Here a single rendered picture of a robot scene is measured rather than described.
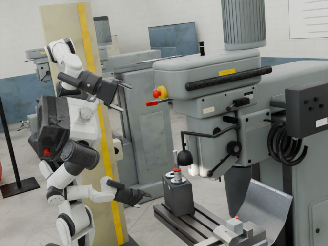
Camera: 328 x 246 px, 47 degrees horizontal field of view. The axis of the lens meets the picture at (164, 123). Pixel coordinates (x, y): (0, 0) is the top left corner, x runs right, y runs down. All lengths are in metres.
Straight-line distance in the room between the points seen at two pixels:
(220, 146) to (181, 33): 7.40
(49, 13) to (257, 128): 2.03
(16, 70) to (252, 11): 9.12
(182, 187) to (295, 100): 0.88
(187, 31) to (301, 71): 7.22
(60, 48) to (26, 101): 8.89
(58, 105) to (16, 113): 8.76
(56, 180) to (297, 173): 1.19
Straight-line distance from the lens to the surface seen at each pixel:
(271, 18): 7.45
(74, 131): 1.82
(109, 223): 3.73
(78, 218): 2.23
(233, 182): 3.88
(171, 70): 1.57
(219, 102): 1.68
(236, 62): 1.70
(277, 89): 1.91
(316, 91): 1.70
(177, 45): 8.98
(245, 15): 1.80
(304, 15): 6.93
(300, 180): 2.05
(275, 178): 2.14
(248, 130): 1.81
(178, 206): 2.23
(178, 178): 2.21
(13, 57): 10.53
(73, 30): 3.29
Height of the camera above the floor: 2.05
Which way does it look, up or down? 15 degrees down
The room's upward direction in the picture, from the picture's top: 7 degrees counter-clockwise
